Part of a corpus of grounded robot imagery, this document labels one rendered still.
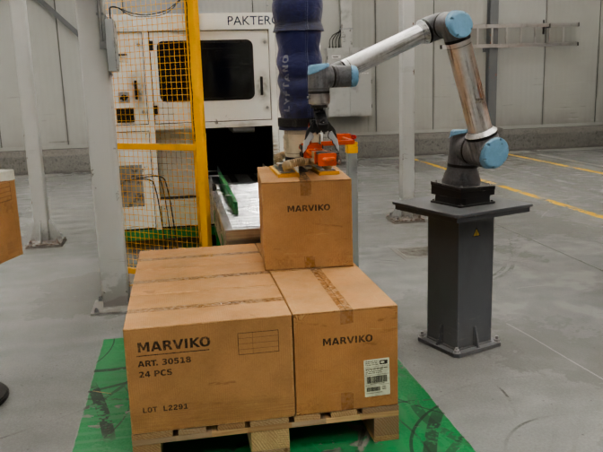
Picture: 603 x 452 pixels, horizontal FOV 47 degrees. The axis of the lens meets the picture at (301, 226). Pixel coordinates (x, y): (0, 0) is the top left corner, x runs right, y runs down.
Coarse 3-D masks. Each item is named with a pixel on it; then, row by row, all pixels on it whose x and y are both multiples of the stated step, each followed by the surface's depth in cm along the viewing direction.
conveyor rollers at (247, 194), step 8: (232, 184) 585; (240, 184) 586; (248, 184) 587; (256, 184) 580; (232, 192) 541; (240, 192) 542; (248, 192) 542; (256, 192) 536; (224, 200) 504; (240, 200) 506; (248, 200) 499; (256, 200) 500; (224, 208) 469; (240, 208) 471; (248, 208) 471; (256, 208) 465; (232, 216) 443; (240, 216) 437; (248, 216) 437; (256, 216) 437; (232, 224) 417; (240, 224) 418; (248, 224) 411; (256, 224) 411
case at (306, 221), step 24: (264, 168) 353; (336, 168) 343; (264, 192) 301; (288, 192) 302; (312, 192) 303; (336, 192) 304; (264, 216) 303; (288, 216) 304; (312, 216) 305; (336, 216) 306; (264, 240) 306; (288, 240) 307; (312, 240) 308; (336, 240) 309; (264, 264) 317; (288, 264) 309; (312, 264) 310; (336, 264) 311
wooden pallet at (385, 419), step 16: (304, 416) 257; (320, 416) 261; (336, 416) 260; (352, 416) 261; (368, 416) 262; (384, 416) 263; (160, 432) 248; (176, 432) 252; (192, 432) 251; (208, 432) 252; (224, 432) 253; (240, 432) 254; (256, 432) 255; (272, 432) 256; (288, 432) 257; (384, 432) 265; (144, 448) 249; (160, 448) 250; (256, 448) 256; (272, 448) 258; (288, 448) 259
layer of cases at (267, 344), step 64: (192, 256) 339; (256, 256) 335; (128, 320) 248; (192, 320) 246; (256, 320) 247; (320, 320) 251; (384, 320) 256; (128, 384) 243; (192, 384) 247; (256, 384) 252; (320, 384) 256; (384, 384) 261
